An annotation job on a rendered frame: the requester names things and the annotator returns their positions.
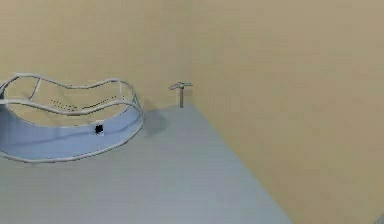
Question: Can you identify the pale blue wire-frame basket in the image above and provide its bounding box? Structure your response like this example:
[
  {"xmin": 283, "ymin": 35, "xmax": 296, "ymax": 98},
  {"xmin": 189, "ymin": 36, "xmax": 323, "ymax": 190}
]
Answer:
[{"xmin": 0, "ymin": 72, "xmax": 145, "ymax": 164}]

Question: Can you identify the grey metal tap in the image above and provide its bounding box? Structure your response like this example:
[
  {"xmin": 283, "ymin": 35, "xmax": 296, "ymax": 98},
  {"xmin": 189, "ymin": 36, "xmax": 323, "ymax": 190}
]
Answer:
[{"xmin": 168, "ymin": 80, "xmax": 194, "ymax": 109}]

